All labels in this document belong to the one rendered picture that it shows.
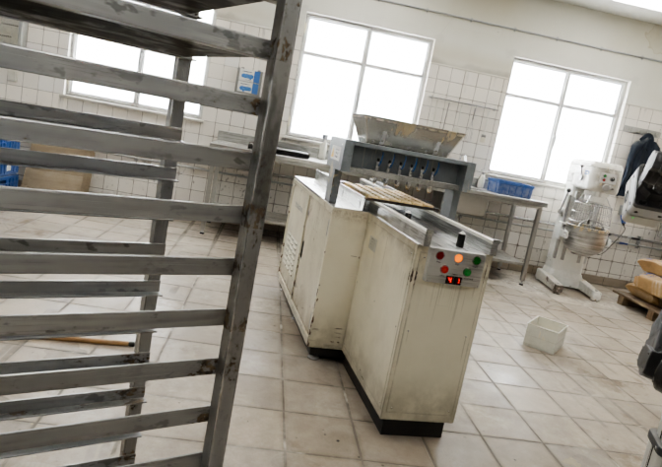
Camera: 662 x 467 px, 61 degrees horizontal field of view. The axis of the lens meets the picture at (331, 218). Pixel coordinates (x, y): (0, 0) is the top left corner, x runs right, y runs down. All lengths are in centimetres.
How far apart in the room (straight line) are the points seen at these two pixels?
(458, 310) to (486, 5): 471
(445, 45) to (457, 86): 45
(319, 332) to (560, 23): 491
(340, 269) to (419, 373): 76
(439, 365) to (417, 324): 22
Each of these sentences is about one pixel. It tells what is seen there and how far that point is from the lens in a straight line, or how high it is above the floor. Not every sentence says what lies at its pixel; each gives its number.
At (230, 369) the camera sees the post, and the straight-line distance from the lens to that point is 101.
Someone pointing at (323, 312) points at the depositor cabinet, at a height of 28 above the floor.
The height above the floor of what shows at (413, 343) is 43.
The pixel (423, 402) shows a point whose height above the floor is 17.
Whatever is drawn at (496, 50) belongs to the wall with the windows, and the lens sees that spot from 665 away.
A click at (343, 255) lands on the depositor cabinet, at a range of 291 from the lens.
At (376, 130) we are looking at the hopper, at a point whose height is 125.
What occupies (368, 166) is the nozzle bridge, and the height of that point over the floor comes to 107.
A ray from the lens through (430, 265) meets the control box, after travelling 227.
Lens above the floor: 122
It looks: 9 degrees down
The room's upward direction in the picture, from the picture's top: 11 degrees clockwise
